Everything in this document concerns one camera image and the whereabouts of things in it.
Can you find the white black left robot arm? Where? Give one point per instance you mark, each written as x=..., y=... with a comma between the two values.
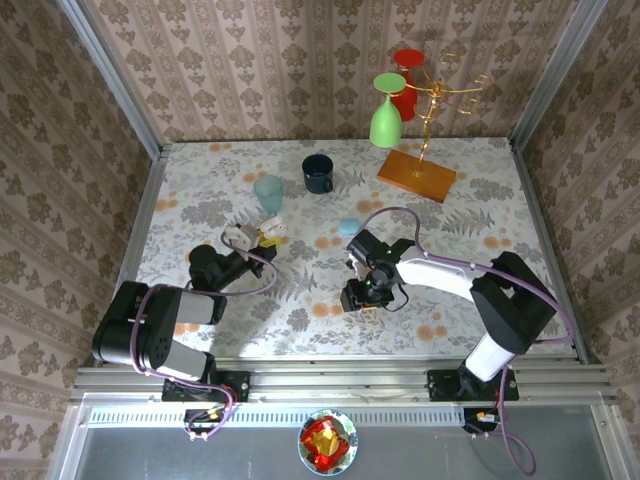
x=200, y=307

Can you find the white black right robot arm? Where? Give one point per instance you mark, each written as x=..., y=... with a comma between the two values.
x=440, y=272

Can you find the teal frosted tumbler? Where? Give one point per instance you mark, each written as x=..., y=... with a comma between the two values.
x=268, y=192

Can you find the dark navy mug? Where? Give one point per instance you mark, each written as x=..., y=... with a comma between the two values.
x=317, y=175

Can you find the gold glass rack wooden base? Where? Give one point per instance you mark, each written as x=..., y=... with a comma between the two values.
x=400, y=167

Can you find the floral tablecloth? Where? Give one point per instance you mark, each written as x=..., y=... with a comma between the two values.
x=425, y=325

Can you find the green wine glass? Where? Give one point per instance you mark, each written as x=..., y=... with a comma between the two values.
x=385, y=122

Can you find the black power connector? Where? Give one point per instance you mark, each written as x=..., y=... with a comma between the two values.
x=475, y=417
x=200, y=416

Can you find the red wine glass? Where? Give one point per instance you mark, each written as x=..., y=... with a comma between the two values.
x=410, y=57

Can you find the red gold foil candies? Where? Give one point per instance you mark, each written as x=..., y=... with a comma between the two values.
x=325, y=442

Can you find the patterned ceramic bowl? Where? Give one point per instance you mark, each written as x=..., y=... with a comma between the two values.
x=305, y=450

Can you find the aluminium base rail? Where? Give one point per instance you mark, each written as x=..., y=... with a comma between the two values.
x=340, y=382

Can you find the aluminium frame post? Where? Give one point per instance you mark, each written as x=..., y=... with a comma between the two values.
x=555, y=75
x=115, y=80

